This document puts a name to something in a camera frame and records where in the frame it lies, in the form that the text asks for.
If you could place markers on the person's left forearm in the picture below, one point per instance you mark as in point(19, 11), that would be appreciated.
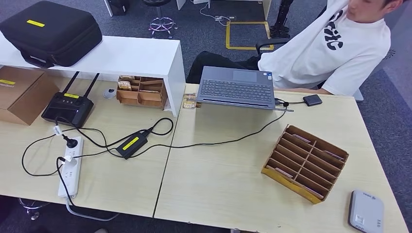
point(305, 91)

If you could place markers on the brown hotel card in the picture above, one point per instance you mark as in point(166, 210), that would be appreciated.
point(124, 85)
point(127, 77)

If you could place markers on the pink card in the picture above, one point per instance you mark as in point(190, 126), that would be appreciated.
point(283, 173)
point(313, 193)
point(301, 139)
point(334, 155)

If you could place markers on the slotted cardboard card holder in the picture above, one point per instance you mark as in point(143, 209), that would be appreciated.
point(302, 164)

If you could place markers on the small black card reader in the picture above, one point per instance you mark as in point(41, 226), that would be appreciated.
point(312, 100)

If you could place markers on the person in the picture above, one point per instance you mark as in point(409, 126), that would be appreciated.
point(338, 54)

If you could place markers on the grey card reader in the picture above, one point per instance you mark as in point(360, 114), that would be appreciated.
point(366, 212)

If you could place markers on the grey laptop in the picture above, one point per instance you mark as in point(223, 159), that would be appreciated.
point(236, 90)

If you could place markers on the small cardboard organizer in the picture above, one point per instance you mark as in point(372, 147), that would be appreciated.
point(142, 98)

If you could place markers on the black power adapter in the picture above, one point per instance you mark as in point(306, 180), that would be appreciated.
point(131, 144)

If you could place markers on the floor power strip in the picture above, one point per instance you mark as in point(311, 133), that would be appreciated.
point(226, 18)

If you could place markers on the white desk shelf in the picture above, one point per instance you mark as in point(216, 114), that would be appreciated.
point(124, 56)

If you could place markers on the stool with chrome base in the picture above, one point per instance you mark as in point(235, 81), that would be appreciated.
point(161, 24)

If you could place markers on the black stand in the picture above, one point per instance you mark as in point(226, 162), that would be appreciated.
point(282, 17)

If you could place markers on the black computer tower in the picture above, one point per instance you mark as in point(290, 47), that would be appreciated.
point(119, 8)

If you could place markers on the black router with antennas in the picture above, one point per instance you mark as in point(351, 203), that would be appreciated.
point(67, 107)

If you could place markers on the white power strip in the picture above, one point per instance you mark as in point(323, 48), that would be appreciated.
point(70, 180)

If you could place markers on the black carrying case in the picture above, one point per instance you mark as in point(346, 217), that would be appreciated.
point(48, 35)

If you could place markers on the brown cardboard box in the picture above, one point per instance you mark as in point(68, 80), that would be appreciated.
point(22, 93)

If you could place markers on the chrome stool base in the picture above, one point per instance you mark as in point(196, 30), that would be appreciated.
point(32, 209)

